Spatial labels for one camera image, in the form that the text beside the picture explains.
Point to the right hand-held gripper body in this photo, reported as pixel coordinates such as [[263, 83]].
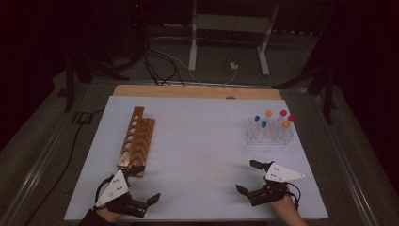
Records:
[[280, 174]]

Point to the metal floor rail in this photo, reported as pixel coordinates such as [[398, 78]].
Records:
[[34, 175], [343, 163]]

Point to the orange-capped test tube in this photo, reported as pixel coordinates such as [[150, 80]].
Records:
[[285, 124], [268, 113]]

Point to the white metal stand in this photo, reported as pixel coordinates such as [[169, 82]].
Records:
[[230, 23]]

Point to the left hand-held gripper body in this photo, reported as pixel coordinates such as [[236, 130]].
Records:
[[114, 188]]

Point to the blue-capped test tube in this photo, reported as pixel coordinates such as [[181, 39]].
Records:
[[257, 118], [264, 124]]

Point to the white table mat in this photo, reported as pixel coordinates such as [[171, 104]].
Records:
[[200, 150]]

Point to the black stand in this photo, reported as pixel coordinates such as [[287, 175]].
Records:
[[327, 94], [69, 84]]

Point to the person's right hand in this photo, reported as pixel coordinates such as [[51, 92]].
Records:
[[284, 205]]

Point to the wooden test tube rack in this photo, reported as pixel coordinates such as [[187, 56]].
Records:
[[138, 141]]

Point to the person's left hand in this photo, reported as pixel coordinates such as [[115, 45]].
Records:
[[109, 215]]

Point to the clear plastic test tube rack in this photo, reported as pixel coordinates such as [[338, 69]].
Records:
[[269, 136]]

